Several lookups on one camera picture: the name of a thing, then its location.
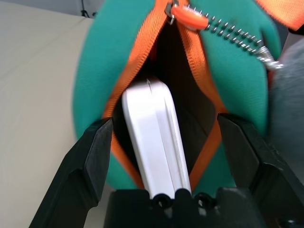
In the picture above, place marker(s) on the white Unitree pencil case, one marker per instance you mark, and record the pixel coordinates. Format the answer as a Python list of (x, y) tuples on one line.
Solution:
[(154, 133)]

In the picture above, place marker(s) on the grey and white plush toy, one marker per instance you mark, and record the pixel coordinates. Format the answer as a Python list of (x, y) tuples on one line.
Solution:
[(289, 95)]

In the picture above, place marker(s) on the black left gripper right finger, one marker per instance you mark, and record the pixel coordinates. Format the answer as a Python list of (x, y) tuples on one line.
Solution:
[(259, 156)]

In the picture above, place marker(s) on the orange and teal backpack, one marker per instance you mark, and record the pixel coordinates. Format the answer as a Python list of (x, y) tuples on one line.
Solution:
[(237, 71)]

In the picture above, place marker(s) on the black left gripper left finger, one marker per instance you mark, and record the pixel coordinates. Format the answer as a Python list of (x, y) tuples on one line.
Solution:
[(80, 166)]

